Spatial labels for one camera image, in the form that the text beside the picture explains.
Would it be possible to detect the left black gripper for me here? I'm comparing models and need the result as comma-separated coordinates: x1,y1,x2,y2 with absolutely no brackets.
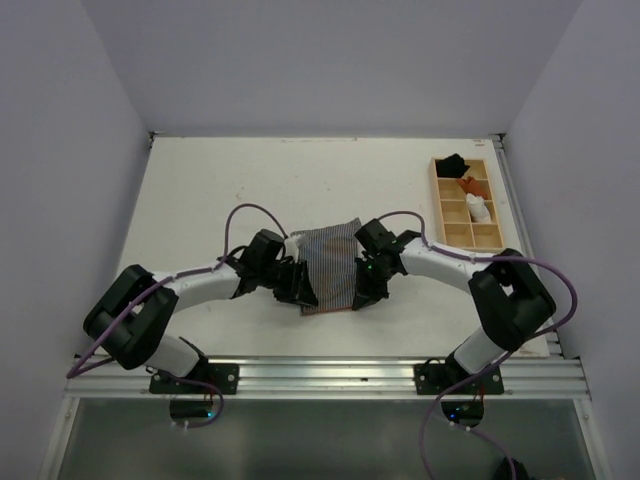
259,256,318,305

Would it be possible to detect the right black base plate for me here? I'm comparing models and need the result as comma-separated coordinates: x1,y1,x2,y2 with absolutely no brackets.
413,358,505,395

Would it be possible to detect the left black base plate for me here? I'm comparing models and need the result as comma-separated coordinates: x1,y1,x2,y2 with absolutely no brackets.
149,362,240,395

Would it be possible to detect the wooden compartment tray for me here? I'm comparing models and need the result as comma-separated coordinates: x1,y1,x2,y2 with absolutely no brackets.
429,154,506,254

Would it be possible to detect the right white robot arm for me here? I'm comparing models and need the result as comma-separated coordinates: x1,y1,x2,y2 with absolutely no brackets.
352,219,556,393

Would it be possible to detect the black rolled cloth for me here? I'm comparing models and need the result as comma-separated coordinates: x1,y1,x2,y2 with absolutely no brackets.
435,153,470,179

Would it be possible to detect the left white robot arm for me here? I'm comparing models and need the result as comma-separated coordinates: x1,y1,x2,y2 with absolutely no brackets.
83,229,319,393

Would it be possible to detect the grey striped underwear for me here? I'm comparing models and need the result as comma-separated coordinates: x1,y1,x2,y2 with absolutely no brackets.
292,218,362,316

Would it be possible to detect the orange rolled cloth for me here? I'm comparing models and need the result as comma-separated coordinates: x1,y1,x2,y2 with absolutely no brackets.
456,176,490,200

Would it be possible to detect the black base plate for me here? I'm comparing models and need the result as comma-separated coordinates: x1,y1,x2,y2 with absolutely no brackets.
149,362,240,395
413,358,505,395

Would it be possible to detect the black object bottom edge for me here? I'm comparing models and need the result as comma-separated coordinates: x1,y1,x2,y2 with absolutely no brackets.
492,457,536,480

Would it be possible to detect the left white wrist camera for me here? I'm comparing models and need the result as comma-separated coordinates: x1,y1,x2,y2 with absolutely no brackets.
284,235,307,262

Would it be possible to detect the white rolled cloth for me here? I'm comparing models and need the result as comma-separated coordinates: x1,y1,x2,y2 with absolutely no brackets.
466,194,492,223

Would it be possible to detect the aluminium rail frame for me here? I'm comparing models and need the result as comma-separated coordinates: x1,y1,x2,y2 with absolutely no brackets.
64,356,590,400

